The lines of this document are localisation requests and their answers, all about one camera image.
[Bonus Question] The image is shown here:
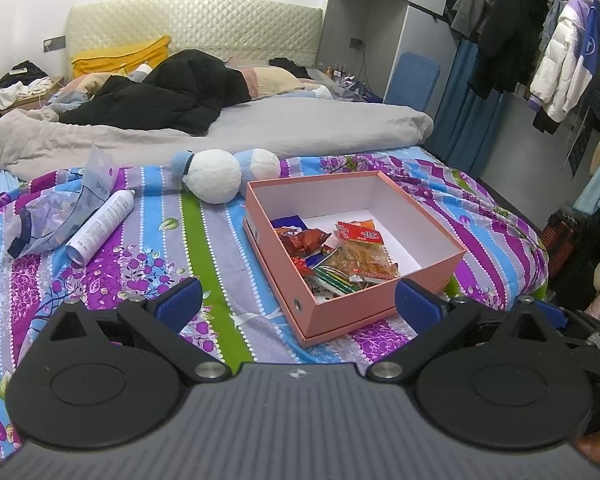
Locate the cream quilted headboard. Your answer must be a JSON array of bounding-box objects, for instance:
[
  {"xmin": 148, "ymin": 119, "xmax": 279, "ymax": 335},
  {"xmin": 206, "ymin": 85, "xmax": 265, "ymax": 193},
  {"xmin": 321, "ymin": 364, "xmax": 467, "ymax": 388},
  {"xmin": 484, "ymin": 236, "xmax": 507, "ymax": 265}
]
[{"xmin": 64, "ymin": 0, "xmax": 325, "ymax": 78}]

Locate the wooden nightstand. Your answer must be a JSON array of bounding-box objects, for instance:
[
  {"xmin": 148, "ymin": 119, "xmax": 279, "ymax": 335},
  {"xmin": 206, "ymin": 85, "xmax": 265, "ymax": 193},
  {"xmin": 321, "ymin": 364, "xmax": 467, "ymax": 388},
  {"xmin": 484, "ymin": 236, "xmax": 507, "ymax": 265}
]
[{"xmin": 0, "ymin": 77, "xmax": 66, "ymax": 122}]

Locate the white spray can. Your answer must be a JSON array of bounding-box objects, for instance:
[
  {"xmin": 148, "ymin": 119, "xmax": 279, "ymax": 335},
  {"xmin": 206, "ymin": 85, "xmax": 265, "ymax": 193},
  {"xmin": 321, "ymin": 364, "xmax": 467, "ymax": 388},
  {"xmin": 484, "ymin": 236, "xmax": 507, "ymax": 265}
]
[{"xmin": 65, "ymin": 191, "xmax": 137, "ymax": 266}]

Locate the black garment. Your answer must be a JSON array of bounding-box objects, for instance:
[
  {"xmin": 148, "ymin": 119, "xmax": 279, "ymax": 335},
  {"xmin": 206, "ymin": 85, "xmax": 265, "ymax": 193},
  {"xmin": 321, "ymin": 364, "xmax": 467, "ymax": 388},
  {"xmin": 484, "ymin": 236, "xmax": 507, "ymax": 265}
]
[{"xmin": 269, "ymin": 57, "xmax": 313, "ymax": 80}]

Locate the white blue plush toy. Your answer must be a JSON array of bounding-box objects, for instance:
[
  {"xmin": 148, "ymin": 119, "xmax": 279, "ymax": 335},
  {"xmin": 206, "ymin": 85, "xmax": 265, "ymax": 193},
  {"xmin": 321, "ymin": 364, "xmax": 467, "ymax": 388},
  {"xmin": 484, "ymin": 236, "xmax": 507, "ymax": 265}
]
[{"xmin": 171, "ymin": 147, "xmax": 282, "ymax": 206}]

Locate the blue chair back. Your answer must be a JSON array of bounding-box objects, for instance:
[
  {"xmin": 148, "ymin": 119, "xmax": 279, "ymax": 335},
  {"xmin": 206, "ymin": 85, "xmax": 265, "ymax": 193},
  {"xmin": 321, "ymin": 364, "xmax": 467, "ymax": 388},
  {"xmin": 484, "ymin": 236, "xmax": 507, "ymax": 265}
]
[{"xmin": 382, "ymin": 51, "xmax": 442, "ymax": 111}]

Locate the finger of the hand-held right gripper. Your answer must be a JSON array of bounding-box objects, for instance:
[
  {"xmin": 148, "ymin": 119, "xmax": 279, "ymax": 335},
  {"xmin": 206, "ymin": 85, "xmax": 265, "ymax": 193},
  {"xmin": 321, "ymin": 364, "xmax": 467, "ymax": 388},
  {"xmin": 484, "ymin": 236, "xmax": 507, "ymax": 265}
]
[{"xmin": 534, "ymin": 300, "xmax": 571, "ymax": 331}]

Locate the pink cardboard box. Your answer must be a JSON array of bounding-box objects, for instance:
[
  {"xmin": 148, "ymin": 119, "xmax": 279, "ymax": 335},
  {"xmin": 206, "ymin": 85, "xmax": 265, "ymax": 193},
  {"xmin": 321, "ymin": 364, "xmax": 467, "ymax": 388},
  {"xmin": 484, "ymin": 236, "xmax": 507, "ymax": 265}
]
[{"xmin": 242, "ymin": 170, "xmax": 468, "ymax": 347}]

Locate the pink pillow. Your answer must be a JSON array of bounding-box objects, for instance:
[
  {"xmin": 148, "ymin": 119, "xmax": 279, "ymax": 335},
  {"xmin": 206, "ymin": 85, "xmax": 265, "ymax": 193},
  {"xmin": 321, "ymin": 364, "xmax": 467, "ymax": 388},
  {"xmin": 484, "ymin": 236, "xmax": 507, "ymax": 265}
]
[{"xmin": 240, "ymin": 69, "xmax": 261, "ymax": 101}]

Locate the red black bag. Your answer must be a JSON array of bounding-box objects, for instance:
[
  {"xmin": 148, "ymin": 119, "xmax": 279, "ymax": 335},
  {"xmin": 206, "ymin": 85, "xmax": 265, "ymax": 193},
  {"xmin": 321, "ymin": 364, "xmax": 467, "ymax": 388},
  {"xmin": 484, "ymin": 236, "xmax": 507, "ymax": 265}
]
[{"xmin": 542, "ymin": 204, "xmax": 600, "ymax": 273}]

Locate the clear plastic bag navy handle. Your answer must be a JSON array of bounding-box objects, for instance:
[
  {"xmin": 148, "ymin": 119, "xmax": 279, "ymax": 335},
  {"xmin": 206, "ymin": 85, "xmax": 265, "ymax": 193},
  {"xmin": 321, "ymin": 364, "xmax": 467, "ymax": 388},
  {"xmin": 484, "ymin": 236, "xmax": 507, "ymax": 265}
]
[{"xmin": 7, "ymin": 145, "xmax": 118, "ymax": 260}]

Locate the hanging black coat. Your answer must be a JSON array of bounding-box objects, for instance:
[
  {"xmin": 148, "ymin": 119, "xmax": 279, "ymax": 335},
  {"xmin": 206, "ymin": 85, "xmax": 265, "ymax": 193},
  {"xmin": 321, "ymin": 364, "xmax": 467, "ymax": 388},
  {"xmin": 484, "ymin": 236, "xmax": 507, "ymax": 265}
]
[{"xmin": 467, "ymin": 0, "xmax": 548, "ymax": 101}]

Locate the blue curtain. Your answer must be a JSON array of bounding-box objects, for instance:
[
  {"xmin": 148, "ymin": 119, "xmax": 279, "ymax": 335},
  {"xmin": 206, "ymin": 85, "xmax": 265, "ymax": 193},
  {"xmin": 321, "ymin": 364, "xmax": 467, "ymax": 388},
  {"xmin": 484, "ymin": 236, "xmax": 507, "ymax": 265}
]
[{"xmin": 430, "ymin": 35, "xmax": 506, "ymax": 166}]

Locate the grey blanket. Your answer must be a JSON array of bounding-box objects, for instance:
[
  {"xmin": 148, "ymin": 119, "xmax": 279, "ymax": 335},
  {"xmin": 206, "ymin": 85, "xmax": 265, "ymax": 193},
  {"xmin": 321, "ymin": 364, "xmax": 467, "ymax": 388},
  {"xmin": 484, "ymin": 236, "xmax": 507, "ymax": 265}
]
[{"xmin": 0, "ymin": 99, "xmax": 435, "ymax": 181}]

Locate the yellow snack packet red label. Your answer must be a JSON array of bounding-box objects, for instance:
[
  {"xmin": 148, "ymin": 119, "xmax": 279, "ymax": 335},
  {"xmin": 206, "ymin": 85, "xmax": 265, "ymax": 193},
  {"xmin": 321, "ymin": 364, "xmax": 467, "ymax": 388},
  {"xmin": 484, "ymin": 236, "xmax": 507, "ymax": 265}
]
[{"xmin": 325, "ymin": 220, "xmax": 402, "ymax": 283}]

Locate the green striped snack packet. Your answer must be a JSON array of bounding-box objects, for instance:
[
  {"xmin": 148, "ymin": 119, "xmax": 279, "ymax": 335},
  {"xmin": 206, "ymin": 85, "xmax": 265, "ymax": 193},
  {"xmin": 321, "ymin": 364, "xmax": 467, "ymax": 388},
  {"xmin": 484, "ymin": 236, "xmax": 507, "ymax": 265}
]
[{"xmin": 311, "ymin": 262, "xmax": 368, "ymax": 300}]

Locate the black jacket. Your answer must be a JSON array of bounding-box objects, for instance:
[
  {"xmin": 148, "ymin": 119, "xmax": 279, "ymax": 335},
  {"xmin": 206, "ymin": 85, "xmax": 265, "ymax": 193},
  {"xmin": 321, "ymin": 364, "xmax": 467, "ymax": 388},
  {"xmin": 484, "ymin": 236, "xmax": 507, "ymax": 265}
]
[{"xmin": 59, "ymin": 50, "xmax": 253, "ymax": 136}]

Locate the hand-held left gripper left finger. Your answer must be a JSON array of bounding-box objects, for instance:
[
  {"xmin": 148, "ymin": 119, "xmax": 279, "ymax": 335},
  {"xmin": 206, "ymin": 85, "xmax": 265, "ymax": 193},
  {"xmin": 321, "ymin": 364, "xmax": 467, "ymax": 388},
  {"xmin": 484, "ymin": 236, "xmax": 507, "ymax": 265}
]
[{"xmin": 42, "ymin": 276, "xmax": 233, "ymax": 384}]

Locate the blue snack packet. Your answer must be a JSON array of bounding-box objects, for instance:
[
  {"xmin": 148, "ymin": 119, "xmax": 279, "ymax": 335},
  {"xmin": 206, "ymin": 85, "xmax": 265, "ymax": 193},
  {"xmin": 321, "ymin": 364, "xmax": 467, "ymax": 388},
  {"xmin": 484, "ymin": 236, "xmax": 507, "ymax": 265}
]
[{"xmin": 271, "ymin": 214, "xmax": 307, "ymax": 235}]

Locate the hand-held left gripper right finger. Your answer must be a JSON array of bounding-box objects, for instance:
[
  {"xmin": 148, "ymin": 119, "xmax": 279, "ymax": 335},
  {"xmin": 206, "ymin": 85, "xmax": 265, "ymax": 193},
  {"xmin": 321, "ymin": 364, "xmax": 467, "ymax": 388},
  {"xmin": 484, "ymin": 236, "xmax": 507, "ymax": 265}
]
[{"xmin": 365, "ymin": 277, "xmax": 569, "ymax": 383}]

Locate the yellow pillow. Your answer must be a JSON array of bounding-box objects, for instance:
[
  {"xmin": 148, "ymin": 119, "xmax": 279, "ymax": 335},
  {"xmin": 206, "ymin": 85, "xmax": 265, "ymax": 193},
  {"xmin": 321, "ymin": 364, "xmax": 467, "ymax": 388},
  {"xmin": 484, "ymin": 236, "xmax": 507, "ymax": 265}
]
[{"xmin": 71, "ymin": 35, "xmax": 172, "ymax": 80}]

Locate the pile of clothes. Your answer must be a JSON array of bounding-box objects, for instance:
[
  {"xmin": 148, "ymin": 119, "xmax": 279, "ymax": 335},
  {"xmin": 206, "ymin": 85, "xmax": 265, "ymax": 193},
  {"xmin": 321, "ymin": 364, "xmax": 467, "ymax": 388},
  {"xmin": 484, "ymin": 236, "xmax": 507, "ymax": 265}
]
[{"xmin": 0, "ymin": 60, "xmax": 63, "ymax": 108}]

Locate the hanging white purple jacket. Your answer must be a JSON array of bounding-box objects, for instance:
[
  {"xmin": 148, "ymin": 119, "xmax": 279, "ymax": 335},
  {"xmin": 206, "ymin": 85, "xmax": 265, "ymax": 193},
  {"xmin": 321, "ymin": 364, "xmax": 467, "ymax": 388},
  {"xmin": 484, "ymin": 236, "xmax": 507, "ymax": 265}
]
[{"xmin": 527, "ymin": 0, "xmax": 600, "ymax": 136}]

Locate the floral bed sheet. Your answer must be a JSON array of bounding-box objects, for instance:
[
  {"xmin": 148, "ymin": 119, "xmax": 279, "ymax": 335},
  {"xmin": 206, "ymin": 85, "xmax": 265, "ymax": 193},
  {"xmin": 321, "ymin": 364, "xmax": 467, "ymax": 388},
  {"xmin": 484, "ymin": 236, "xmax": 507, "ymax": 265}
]
[{"xmin": 0, "ymin": 152, "xmax": 551, "ymax": 461}]

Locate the beige pillow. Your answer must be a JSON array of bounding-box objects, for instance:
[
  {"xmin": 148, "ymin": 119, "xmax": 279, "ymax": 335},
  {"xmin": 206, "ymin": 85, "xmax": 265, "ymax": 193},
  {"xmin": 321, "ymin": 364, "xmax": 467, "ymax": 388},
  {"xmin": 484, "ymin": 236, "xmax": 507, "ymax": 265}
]
[{"xmin": 252, "ymin": 66, "xmax": 313, "ymax": 96}]

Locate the grey white cabinet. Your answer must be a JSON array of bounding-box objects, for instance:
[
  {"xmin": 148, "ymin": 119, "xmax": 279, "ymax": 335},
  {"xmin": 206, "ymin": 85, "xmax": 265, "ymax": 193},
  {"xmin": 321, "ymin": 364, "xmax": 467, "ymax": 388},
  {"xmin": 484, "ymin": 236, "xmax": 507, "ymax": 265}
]
[{"xmin": 315, "ymin": 0, "xmax": 461, "ymax": 106}]

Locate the hanging grey striped jacket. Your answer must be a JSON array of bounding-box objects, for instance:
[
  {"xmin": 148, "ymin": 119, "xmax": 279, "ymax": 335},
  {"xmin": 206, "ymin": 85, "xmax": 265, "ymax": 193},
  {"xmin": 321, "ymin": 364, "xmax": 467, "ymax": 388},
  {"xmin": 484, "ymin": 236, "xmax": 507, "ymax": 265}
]
[{"xmin": 450, "ymin": 0, "xmax": 503, "ymax": 43}]

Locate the dark red snack packet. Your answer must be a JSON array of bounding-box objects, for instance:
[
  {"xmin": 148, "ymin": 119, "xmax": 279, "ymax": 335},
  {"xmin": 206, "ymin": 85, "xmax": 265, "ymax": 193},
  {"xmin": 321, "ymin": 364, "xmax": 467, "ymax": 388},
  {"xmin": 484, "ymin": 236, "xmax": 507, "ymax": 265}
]
[{"xmin": 275, "ymin": 226, "xmax": 332, "ymax": 261}]

